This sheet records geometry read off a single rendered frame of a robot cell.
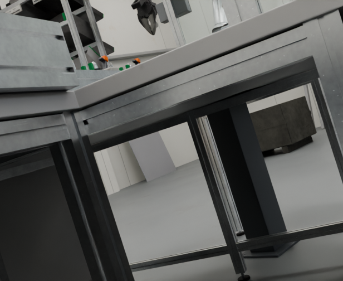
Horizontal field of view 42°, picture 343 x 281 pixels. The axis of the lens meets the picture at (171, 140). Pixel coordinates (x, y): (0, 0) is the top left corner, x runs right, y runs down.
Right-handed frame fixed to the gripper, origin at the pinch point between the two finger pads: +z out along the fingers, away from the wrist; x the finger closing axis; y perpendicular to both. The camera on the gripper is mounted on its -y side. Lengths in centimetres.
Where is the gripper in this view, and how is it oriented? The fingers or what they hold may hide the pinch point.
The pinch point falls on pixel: (152, 32)
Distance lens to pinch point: 216.3
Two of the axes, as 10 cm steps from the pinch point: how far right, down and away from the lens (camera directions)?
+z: 3.1, 9.5, 0.1
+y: 3.8, -1.3, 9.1
